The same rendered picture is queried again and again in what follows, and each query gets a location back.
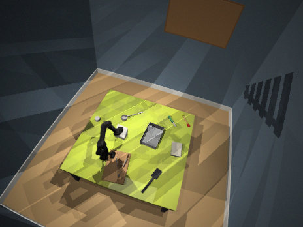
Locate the black spatula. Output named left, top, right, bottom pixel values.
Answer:
left=142, top=168, right=163, bottom=193

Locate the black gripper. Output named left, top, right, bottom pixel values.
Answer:
left=96, top=150, right=116, bottom=158

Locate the wooden board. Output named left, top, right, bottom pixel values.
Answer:
left=101, top=149, right=131, bottom=185

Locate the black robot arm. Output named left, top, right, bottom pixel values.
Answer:
left=97, top=121, right=123, bottom=160

